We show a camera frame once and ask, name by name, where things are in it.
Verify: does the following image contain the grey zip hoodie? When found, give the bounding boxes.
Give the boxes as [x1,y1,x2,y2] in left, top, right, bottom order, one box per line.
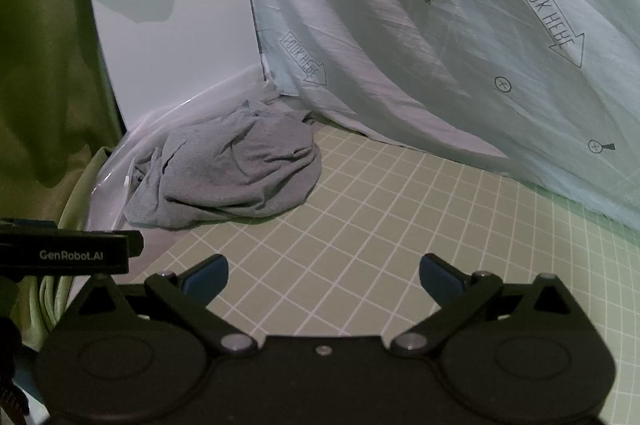
[122,97,323,231]

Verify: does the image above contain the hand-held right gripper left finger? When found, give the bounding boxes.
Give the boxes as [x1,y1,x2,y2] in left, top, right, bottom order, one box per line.
[62,254,259,359]

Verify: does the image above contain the light blue carrot-print blanket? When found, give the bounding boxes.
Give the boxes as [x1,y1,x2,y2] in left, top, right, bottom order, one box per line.
[240,0,640,248]

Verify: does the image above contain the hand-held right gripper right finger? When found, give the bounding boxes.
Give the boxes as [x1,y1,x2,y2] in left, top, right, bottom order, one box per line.
[389,254,598,359]

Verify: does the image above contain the green cloth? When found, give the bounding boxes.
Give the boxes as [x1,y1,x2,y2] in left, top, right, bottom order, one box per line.
[0,0,128,353]

